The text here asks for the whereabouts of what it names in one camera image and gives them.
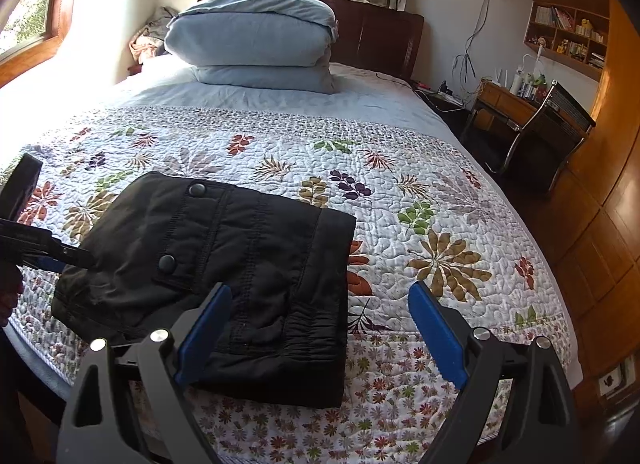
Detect black pants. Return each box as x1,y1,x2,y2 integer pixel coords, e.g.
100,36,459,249
51,172,356,409

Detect wooden wardrobe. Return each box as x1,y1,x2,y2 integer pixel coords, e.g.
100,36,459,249
508,0,640,395

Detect crumpled beige blanket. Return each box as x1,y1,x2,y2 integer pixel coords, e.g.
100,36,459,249
129,6,178,65

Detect floral quilted bedspread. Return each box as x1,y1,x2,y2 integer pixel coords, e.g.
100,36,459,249
9,105,577,463

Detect upper blue-grey pillow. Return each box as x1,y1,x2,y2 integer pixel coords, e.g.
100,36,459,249
165,0,338,67

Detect blue-grey pillow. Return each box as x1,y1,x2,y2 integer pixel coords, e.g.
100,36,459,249
165,0,338,67
193,52,335,94

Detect wooden desk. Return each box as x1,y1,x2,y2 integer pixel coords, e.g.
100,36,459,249
465,81,540,143

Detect dark nightstand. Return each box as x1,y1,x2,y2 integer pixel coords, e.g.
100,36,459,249
411,82,471,139

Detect lower blue-grey pillow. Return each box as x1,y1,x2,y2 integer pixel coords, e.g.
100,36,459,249
193,52,335,94

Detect light blue bed sheet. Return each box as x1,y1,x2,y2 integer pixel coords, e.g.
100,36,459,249
0,55,482,155

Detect wooden bookshelf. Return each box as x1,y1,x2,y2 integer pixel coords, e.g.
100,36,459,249
524,2,610,81

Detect dark wooden headboard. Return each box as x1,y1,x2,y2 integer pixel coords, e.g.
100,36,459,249
196,0,426,82

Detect wall power socket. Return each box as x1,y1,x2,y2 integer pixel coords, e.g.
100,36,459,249
598,356,636,398

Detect side window frame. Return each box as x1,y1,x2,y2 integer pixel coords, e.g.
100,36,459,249
1,0,75,84

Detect metal frame chair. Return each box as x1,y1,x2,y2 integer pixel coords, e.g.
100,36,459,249
486,79,596,194

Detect hanging wall cables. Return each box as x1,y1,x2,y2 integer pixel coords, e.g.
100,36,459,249
451,0,511,94

